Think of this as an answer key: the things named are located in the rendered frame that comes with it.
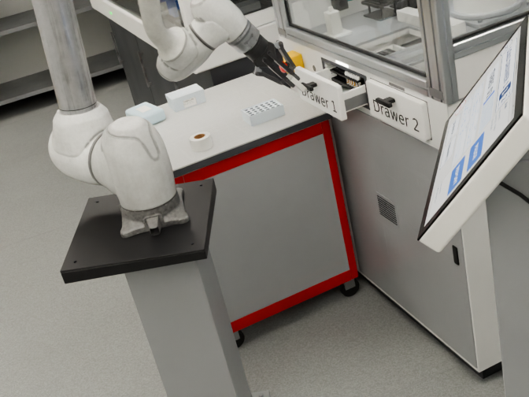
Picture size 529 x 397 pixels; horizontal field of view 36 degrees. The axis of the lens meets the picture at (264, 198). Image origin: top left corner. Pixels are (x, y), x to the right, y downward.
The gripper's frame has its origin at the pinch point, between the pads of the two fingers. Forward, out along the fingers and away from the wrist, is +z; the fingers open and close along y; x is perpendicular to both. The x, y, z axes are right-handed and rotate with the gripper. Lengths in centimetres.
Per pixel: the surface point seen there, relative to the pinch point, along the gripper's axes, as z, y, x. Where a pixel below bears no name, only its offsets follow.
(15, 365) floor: 12, -145, 63
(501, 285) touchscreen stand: 13, -16, -101
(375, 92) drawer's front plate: 10.6, 10.4, -22.2
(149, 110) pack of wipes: -10, -35, 57
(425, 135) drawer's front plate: 16.0, 6.7, -45.8
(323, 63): 10.9, 12.3, 13.2
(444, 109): 9, 13, -54
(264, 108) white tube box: 9.1, -10.7, 23.8
